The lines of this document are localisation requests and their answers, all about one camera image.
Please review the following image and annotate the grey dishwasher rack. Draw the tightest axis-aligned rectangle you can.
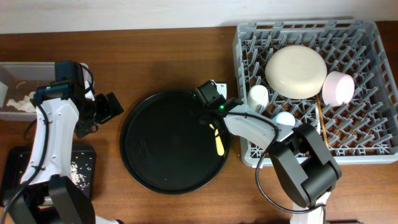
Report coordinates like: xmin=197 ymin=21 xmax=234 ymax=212
xmin=233 ymin=20 xmax=397 ymax=165

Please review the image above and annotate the beige plate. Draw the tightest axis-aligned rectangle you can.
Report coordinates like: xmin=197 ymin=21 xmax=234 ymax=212
xmin=265 ymin=45 xmax=327 ymax=100

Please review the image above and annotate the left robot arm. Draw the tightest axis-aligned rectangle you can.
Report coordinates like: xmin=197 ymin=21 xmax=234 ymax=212
xmin=1 ymin=60 xmax=124 ymax=223

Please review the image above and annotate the pink bowl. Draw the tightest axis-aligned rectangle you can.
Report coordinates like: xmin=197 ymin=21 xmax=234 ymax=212
xmin=322 ymin=71 xmax=355 ymax=107

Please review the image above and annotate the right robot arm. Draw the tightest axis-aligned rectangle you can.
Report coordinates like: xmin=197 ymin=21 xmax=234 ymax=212
xmin=193 ymin=80 xmax=342 ymax=223

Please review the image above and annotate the yellow plastic knife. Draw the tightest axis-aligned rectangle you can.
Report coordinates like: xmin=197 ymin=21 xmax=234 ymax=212
xmin=209 ymin=124 xmax=224 ymax=156

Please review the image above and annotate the large white tissue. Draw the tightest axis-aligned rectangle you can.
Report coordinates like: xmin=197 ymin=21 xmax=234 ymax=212
xmin=6 ymin=91 xmax=36 ymax=113

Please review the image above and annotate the black rectangular tray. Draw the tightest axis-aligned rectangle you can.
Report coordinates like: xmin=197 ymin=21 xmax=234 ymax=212
xmin=1 ymin=145 xmax=96 ymax=207

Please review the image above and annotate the clear plastic bin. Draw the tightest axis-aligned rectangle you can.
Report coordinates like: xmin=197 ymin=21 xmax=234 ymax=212
xmin=0 ymin=62 xmax=91 ymax=123

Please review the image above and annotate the white plastic fork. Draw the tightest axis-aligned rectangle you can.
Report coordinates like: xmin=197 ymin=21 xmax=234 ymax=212
xmin=315 ymin=104 xmax=321 ymax=135

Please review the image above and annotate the white label on bin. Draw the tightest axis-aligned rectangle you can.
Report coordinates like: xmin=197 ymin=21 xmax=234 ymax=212
xmin=0 ymin=82 xmax=9 ymax=108

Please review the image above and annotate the white cup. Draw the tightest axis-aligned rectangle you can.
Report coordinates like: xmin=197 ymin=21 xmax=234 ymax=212
xmin=247 ymin=85 xmax=269 ymax=114

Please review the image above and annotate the blue cup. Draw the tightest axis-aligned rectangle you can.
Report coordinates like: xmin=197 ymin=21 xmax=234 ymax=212
xmin=272 ymin=111 xmax=295 ymax=126

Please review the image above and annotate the round black serving tray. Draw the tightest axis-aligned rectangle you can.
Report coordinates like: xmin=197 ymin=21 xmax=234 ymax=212
xmin=120 ymin=90 xmax=231 ymax=195

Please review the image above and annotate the wooden chopstick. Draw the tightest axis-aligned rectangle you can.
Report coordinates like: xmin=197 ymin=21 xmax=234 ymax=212
xmin=316 ymin=94 xmax=329 ymax=148

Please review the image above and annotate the rice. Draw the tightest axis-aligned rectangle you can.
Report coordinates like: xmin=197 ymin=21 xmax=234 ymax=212
xmin=70 ymin=151 xmax=94 ymax=190

